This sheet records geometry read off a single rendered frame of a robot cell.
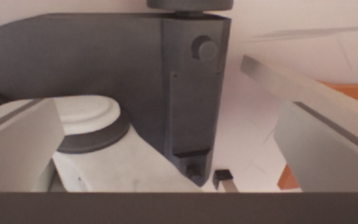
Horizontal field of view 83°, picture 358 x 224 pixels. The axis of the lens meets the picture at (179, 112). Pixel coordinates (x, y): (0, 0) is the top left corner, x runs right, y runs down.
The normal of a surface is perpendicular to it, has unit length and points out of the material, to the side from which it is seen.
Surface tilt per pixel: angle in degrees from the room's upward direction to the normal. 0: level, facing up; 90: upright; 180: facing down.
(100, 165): 90
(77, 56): 0
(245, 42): 0
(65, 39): 0
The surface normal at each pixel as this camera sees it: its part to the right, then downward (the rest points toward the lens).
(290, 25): 0.22, 0.50
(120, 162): 0.02, -0.86
